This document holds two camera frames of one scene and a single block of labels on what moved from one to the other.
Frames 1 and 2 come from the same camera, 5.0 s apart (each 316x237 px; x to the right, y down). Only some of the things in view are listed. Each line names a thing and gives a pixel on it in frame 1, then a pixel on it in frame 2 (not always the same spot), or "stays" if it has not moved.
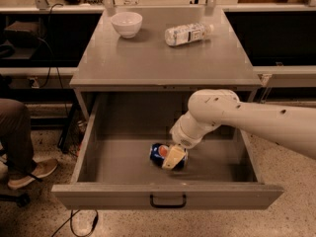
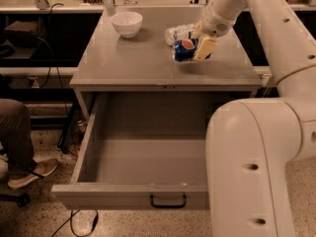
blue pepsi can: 158,153 → 185,49
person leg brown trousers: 15,136 stays
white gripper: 182,136 → 215,24
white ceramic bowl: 126,23 stays
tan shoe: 41,168 stays
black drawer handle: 167,206 stays
